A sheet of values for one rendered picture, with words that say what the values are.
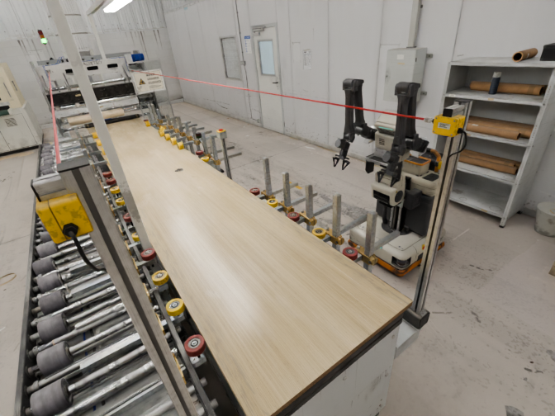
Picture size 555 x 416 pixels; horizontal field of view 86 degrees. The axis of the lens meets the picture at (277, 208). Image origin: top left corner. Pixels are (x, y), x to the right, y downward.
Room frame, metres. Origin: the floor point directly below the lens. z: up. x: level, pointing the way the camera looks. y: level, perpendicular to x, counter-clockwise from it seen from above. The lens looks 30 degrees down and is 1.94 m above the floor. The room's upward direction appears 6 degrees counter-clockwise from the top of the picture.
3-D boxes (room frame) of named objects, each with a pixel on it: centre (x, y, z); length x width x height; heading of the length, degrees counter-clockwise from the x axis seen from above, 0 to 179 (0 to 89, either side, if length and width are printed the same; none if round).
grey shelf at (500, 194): (2.94, -2.26, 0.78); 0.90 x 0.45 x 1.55; 32
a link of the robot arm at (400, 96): (1.86, -0.83, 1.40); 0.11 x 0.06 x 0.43; 32
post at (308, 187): (1.68, -0.21, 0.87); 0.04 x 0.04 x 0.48; 32
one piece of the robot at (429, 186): (2.33, -1.18, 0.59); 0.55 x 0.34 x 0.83; 32
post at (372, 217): (1.26, -0.47, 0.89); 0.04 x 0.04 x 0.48; 32
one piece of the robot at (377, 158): (2.13, -0.86, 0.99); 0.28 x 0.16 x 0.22; 32
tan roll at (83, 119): (5.10, 2.55, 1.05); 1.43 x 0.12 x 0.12; 122
